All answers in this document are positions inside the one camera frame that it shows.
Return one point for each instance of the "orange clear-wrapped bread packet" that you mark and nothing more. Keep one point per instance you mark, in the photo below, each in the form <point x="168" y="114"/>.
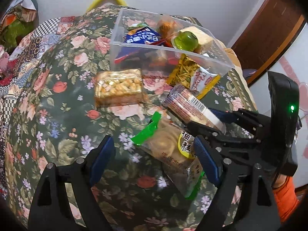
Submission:
<point x="168" y="26"/>

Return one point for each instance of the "golden cracker packet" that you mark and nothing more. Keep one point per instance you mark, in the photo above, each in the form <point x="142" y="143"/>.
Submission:
<point x="118" y="86"/>

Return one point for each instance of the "small green snack packet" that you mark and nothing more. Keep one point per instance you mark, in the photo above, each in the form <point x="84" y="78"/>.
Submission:
<point x="137" y="27"/>

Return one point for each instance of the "brown wooden door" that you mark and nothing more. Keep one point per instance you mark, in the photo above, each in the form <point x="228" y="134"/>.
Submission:
<point x="272" y="24"/>

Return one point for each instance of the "clear plastic storage box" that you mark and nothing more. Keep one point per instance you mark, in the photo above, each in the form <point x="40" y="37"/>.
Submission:
<point x="168" y="50"/>

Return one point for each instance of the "yellow strip snack packet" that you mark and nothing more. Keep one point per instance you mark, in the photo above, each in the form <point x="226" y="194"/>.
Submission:
<point x="186" y="73"/>

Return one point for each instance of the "person's right forearm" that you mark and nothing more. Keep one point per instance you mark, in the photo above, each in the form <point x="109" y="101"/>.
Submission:
<point x="285" y="197"/>

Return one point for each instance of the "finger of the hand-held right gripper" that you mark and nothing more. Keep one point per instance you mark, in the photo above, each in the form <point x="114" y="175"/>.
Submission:
<point x="225" y="116"/>
<point x="204" y="131"/>

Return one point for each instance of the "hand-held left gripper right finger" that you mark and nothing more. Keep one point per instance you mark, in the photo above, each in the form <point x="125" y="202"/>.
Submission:
<point x="207" y="160"/>

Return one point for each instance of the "green cloth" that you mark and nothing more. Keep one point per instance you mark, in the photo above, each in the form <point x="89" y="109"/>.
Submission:
<point x="14" y="32"/>

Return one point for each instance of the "pile of clothes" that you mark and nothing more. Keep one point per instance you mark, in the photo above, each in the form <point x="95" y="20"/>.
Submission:
<point x="16" y="12"/>

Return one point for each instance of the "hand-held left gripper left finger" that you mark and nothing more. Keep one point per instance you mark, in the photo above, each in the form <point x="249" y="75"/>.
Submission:
<point x="103" y="156"/>

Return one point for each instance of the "square pale cake block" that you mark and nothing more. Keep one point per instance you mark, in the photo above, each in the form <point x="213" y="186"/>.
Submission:
<point x="204" y="38"/>

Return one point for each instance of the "blue snack packet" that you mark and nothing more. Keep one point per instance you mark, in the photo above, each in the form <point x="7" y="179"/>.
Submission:
<point x="142" y="38"/>

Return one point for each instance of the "pale yellow bedding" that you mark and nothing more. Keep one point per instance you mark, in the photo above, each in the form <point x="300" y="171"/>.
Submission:
<point x="232" y="56"/>

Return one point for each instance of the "green jelly cup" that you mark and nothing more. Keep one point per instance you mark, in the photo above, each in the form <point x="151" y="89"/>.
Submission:
<point x="185" y="41"/>

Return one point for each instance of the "floral bed blanket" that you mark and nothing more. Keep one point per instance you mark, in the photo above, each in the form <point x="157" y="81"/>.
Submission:
<point x="60" y="125"/>

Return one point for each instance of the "green-edged clear cake packet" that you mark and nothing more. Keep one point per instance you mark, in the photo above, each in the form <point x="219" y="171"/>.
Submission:
<point x="166" y="149"/>

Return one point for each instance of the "brown striped roll packet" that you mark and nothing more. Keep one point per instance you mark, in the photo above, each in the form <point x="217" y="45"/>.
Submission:
<point x="190" y="103"/>

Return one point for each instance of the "red snack packet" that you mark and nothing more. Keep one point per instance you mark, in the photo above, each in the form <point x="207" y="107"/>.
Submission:
<point x="124" y="58"/>

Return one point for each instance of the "patchwork quilt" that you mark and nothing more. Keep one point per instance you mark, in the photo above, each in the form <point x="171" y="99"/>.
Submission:
<point x="24" y="60"/>

